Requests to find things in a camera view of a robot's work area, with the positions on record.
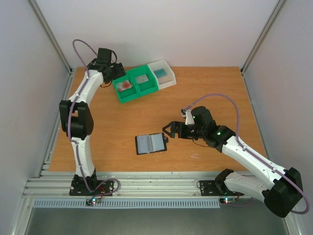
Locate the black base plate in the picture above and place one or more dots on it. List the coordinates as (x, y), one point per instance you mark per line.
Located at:
(79, 188)
(209, 188)

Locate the teal card in bin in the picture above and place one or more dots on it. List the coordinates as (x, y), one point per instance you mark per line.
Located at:
(160, 73)

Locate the left small circuit board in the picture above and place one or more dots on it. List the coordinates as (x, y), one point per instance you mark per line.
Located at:
(93, 201)

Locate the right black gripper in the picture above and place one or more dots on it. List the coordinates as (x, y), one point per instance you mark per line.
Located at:
(177, 129)

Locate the grey slotted cable duct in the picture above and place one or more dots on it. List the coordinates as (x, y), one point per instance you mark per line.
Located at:
(185, 203)

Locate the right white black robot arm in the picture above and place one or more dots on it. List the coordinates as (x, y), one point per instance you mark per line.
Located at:
(280, 189)

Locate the right small circuit board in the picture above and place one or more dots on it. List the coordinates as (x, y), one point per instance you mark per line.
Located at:
(228, 201)

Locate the green bin middle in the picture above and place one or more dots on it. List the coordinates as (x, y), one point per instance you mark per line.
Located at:
(146, 87)

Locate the aluminium frame rail front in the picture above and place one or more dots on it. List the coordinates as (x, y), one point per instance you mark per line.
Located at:
(168, 184)

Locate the green bin left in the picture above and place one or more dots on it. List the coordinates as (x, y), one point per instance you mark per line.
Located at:
(129, 94)

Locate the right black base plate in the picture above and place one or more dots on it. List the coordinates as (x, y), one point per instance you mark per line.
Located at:
(209, 188)

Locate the white bin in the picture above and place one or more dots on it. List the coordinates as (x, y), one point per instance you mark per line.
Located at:
(166, 81)

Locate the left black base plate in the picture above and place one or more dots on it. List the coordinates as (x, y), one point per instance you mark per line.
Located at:
(79, 188)

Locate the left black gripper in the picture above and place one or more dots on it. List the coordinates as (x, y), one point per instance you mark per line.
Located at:
(121, 72)

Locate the grey card in bin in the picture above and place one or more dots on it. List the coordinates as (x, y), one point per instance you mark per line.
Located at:
(141, 79)

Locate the green bin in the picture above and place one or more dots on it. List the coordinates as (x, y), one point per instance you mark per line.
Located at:
(129, 94)
(146, 87)

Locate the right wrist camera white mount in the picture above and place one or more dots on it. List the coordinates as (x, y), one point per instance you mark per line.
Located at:
(186, 114)

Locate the small circuit board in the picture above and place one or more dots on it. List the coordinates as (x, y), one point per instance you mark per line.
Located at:
(228, 201)
(93, 201)

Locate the black leather card holder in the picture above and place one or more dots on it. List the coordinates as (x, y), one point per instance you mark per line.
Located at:
(147, 144)

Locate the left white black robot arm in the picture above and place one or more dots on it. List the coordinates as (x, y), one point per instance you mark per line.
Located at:
(78, 124)

